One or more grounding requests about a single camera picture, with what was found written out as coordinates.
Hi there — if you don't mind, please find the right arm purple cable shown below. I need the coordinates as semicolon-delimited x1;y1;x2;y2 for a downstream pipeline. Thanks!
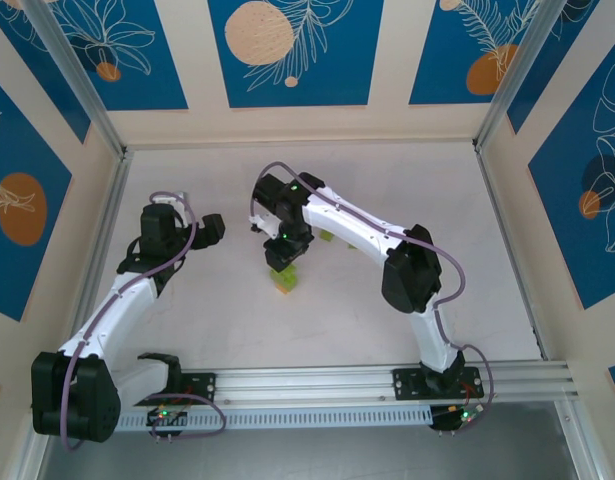
247;160;497;416

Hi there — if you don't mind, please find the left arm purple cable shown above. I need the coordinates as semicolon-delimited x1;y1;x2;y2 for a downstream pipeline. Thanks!
60;189;227;451

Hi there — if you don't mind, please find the aluminium frame post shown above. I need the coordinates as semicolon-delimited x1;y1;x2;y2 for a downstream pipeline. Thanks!
21;0;128;159
474;0;558;151

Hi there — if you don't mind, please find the right black mount plate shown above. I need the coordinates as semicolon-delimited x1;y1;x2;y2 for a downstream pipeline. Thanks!
392;367;481;401

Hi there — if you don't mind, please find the grey metal sheet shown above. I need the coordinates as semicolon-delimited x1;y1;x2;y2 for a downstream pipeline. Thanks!
36;399;596;480

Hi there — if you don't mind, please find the aluminium side rail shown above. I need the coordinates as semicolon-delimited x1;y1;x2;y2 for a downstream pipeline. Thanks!
16;149;136;480
474;142;603;480

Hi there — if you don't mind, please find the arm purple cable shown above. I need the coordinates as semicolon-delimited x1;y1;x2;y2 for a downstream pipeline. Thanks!
60;189;227;451
247;160;497;416

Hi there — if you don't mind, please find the grey slotted cable duct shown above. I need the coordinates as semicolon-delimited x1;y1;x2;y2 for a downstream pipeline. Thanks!
117;405;433;434

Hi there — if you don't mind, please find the long green lego brick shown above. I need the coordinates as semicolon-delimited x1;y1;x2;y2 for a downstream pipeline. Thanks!
269;267;299;287

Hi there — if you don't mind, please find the aluminium mounting rail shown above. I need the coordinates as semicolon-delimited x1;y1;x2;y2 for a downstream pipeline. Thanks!
111;360;574;409

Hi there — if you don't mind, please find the left black mount plate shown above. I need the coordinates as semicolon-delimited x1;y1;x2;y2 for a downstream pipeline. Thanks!
176;372;218;404

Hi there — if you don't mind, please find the black mount plate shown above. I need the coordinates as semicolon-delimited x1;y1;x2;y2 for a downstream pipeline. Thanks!
392;367;481;401
176;372;218;404

